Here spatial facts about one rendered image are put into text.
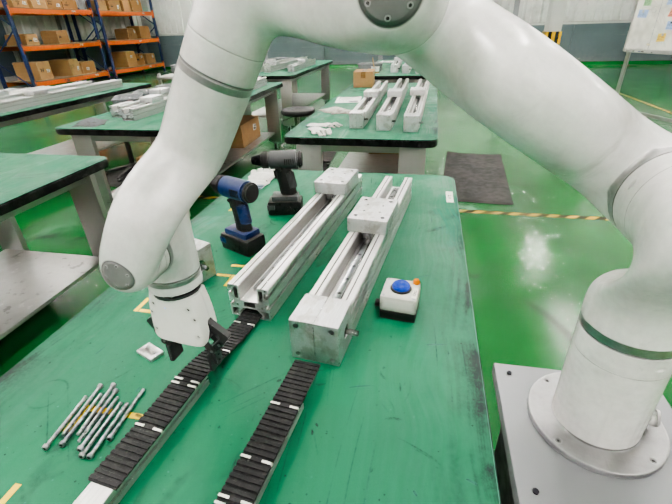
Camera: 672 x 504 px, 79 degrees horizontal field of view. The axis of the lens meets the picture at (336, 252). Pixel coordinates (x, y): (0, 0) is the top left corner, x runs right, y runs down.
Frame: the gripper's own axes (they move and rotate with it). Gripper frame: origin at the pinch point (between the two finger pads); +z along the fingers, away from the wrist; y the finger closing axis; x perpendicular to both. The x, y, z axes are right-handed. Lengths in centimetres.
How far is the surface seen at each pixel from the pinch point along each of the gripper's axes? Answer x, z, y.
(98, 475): -22.1, 3.0, -1.5
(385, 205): 62, -6, 22
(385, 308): 27.6, 3.3, 29.5
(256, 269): 28.2, -1.3, -2.2
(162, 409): -9.9, 2.9, -0.2
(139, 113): 210, 2, -196
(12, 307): 56, 62, -156
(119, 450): -18.0, 3.0, -1.5
